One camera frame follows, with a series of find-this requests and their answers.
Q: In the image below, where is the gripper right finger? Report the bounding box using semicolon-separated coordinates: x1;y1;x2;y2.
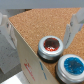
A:
62;12;83;48

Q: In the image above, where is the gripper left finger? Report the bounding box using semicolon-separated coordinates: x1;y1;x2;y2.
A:
0;12;17;50

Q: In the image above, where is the red button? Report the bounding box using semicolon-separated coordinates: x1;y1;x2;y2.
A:
36;35;64;61

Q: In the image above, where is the wooden drawer box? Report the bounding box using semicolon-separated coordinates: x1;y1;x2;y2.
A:
8;7;84;84

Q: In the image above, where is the blue button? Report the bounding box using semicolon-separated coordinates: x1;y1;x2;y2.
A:
55;54;84;84

